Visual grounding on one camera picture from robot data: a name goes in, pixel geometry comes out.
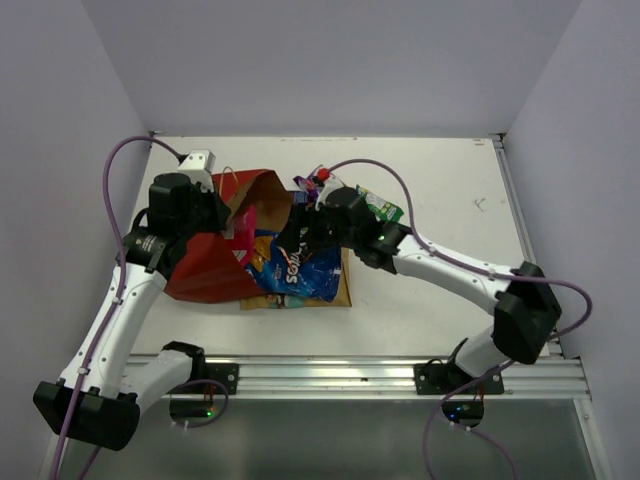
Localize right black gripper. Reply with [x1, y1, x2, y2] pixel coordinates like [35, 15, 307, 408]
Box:
[276, 201, 359, 252]

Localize pink Real chips bag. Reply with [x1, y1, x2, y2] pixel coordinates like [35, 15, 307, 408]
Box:
[224, 205, 257, 251]

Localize blue Doritos chips bag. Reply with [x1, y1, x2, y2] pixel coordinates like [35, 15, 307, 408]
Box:
[245, 230, 342, 302]

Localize red paper bag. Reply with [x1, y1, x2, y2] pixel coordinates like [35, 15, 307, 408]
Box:
[164, 169, 292, 304]

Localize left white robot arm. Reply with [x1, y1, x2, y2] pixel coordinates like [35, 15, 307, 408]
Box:
[33, 173, 230, 451]

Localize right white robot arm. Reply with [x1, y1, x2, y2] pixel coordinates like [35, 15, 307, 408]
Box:
[276, 187, 562, 393]

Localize small dark blue snack bag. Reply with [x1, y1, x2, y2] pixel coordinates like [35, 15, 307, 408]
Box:
[290, 191, 308, 205]

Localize purple candy bag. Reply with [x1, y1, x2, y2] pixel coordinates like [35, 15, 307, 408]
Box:
[293, 174, 320, 204]

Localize green snack bag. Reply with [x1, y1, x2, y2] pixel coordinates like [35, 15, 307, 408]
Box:
[356, 185, 404, 222]

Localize tan popcorn chips bag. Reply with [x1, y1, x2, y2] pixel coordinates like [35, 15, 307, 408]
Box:
[240, 247, 352, 310]

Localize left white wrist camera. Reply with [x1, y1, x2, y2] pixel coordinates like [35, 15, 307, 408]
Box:
[177, 150, 216, 191]

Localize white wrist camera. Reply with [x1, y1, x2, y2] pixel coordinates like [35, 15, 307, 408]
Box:
[177, 150, 216, 191]
[312, 167, 345, 210]

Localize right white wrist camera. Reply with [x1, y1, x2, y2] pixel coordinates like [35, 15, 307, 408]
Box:
[312, 167, 345, 210]

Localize aluminium mounting rail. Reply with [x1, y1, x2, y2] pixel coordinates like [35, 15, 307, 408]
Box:
[124, 355, 586, 400]

